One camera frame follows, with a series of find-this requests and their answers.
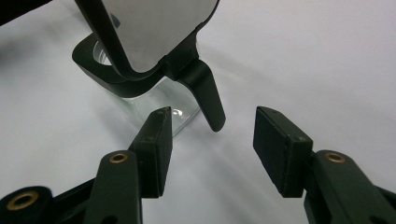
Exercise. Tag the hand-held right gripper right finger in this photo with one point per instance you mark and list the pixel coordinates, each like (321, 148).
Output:
(280, 155)

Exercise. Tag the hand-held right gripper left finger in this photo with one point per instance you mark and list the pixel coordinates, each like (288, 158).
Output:
(152, 155)

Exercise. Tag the glass jar with black lid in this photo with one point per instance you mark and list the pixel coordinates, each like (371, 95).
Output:
(199, 84)

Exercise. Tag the white paper sheet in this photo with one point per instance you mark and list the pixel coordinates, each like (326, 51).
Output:
(311, 62)

